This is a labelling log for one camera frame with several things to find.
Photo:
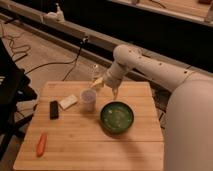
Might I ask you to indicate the orange carrot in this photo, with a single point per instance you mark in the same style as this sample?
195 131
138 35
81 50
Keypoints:
41 145

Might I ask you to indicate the white device on rail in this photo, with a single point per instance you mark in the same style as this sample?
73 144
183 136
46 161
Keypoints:
58 15

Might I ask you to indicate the black rectangular block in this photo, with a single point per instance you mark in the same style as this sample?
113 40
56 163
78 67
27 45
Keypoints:
54 113

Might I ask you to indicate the clear glass bottle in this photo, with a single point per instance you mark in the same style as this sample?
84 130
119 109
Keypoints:
95 72

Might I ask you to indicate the white ceramic cup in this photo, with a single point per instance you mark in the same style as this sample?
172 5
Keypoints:
88 99

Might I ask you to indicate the green bowl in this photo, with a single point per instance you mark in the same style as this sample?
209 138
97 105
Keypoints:
116 117

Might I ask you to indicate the grey metal rail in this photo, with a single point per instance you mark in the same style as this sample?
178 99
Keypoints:
65 33

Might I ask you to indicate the black chair frame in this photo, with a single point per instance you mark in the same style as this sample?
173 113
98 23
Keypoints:
13 89

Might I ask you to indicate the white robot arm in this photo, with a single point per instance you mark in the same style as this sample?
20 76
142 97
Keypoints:
189 109

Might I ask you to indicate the white rectangular block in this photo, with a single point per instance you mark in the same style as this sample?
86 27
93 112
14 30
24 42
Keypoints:
68 101

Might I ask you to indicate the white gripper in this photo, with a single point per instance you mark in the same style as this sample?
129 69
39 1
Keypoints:
112 78

